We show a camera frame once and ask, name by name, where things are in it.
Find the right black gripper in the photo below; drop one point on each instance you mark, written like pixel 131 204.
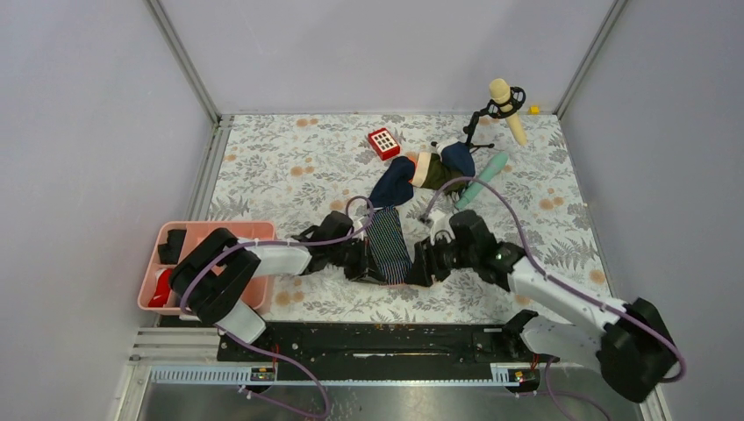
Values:
pixel 426 263

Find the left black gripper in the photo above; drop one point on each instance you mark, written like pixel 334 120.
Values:
pixel 363 271

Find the navy striped underwear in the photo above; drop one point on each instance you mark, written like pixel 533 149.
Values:
pixel 388 249

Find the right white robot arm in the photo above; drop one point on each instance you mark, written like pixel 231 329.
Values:
pixel 628 344

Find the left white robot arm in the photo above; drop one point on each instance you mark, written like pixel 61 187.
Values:
pixel 211 279

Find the solid navy blue garment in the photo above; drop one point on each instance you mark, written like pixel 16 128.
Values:
pixel 394 187

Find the olive and beige garment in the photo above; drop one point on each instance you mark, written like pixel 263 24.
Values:
pixel 431 172

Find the mint green tube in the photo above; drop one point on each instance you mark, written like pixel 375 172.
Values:
pixel 494 166

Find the floral table mat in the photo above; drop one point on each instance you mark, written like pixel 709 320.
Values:
pixel 292 170

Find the red grid box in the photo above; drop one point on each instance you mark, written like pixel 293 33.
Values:
pixel 384 144

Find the beige microphone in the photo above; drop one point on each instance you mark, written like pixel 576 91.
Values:
pixel 509 101

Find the black item in tray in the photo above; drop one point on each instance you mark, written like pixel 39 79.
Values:
pixel 169 251

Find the red item in tray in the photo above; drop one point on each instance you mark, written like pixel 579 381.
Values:
pixel 162 290

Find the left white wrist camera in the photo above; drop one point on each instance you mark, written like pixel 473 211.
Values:
pixel 363 224

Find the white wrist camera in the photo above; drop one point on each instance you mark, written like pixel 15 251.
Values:
pixel 363 224
pixel 438 222

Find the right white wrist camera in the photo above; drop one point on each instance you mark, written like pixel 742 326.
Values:
pixel 438 222

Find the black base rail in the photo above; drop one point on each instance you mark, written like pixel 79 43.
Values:
pixel 367 352

